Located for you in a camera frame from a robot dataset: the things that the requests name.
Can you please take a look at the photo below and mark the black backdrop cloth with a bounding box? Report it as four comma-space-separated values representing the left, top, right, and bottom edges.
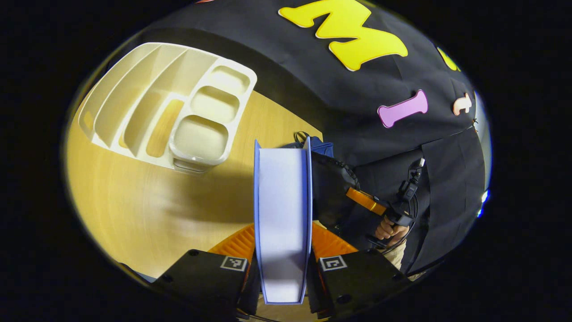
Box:
107, 0, 492, 274

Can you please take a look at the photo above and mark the white plastic bookshelf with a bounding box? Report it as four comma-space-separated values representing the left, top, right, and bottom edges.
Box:
78, 42, 258, 174

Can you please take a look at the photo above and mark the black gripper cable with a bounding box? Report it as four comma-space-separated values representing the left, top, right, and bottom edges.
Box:
402, 157, 426, 211

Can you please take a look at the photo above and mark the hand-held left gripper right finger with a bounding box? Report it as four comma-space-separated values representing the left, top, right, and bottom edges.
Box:
307, 222, 410, 319

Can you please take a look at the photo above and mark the pale blue cover book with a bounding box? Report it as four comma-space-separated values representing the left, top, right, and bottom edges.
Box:
254, 137, 313, 305

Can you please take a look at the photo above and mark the blue and black schoolbag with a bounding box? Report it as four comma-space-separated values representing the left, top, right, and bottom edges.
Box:
281, 131, 394, 251

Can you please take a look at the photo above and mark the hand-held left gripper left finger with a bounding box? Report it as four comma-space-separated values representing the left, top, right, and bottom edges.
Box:
151, 223, 261, 317

